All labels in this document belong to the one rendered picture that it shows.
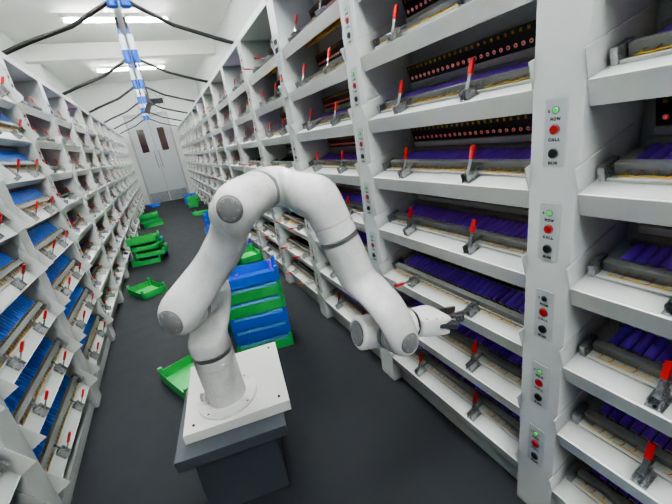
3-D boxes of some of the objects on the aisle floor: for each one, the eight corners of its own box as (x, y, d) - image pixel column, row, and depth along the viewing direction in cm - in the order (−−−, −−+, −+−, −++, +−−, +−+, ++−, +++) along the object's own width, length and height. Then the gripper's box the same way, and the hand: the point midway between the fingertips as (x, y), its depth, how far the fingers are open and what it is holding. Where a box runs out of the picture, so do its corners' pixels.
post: (394, 380, 154) (340, -121, 97) (382, 369, 162) (326, -99, 105) (429, 363, 161) (398, -111, 105) (416, 353, 170) (380, -91, 113)
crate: (161, 381, 178) (156, 368, 176) (197, 359, 192) (193, 347, 189) (189, 404, 159) (184, 390, 156) (226, 378, 173) (222, 365, 170)
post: (327, 318, 214) (270, -13, 157) (321, 312, 222) (264, -5, 166) (355, 307, 222) (309, -12, 165) (348, 302, 230) (302, -4, 173)
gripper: (430, 323, 82) (484, 312, 90) (390, 299, 96) (439, 291, 104) (426, 351, 84) (480, 338, 92) (388, 323, 98) (437, 314, 106)
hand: (453, 314), depth 97 cm, fingers open, 3 cm apart
